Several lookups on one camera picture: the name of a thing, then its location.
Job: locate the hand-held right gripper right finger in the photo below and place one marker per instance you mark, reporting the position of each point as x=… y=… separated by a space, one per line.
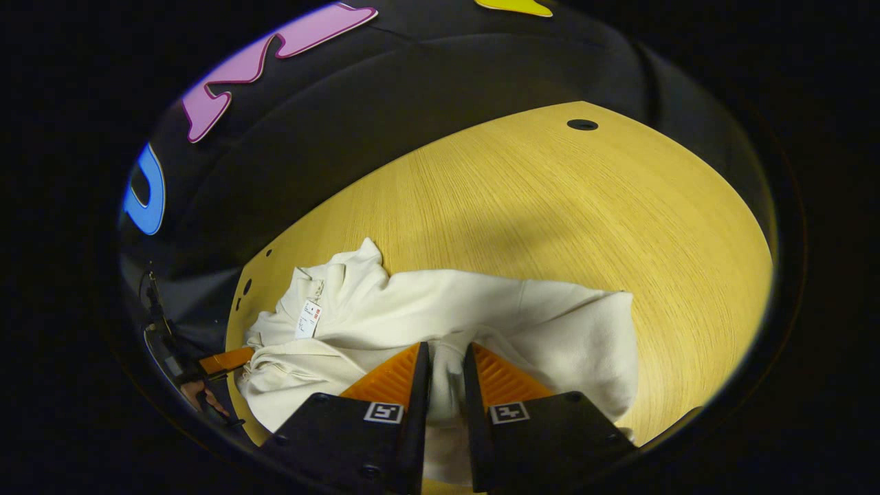
x=478 y=426

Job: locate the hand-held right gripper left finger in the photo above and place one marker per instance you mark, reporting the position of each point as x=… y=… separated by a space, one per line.
x=412 y=426

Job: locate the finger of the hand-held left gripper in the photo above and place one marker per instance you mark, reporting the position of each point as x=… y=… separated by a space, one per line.
x=227 y=359

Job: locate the white sweatshirt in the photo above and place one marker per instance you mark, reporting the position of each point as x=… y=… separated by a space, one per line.
x=481 y=302

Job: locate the white paper hang tag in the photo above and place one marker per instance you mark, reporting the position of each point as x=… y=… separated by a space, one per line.
x=308 y=320

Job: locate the black backdrop cloth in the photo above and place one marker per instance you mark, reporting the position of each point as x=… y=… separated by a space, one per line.
x=412 y=82

